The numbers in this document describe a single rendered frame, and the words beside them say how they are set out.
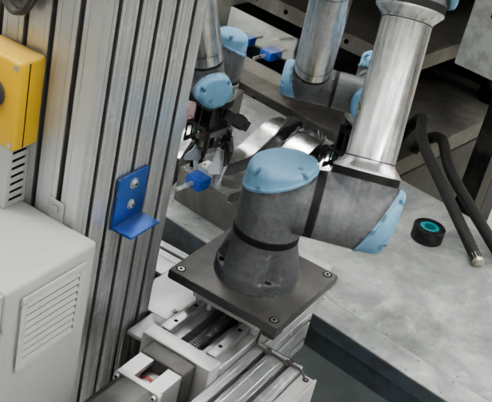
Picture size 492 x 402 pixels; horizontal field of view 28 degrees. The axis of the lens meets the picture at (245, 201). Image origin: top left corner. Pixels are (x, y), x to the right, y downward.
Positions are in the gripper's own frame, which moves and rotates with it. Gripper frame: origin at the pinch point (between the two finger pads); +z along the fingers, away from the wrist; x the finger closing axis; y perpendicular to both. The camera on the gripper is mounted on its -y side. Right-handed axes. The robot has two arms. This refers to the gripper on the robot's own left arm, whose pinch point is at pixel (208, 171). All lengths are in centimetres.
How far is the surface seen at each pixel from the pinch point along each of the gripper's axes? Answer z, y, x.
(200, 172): 0.0, 1.9, -0.8
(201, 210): 8.8, 2.2, 1.9
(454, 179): 3, -61, 34
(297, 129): -4.1, -30.9, 1.8
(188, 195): 7.2, 2.2, -2.6
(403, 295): 10, -14, 50
